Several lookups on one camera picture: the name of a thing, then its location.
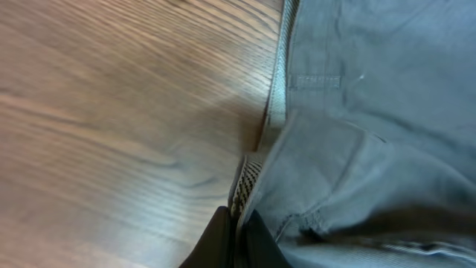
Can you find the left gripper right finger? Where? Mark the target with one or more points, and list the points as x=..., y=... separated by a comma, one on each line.
x=257, y=247

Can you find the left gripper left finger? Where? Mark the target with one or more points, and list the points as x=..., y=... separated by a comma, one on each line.
x=214, y=248

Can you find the grey cotton shorts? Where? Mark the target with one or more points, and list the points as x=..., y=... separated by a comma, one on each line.
x=367, y=157

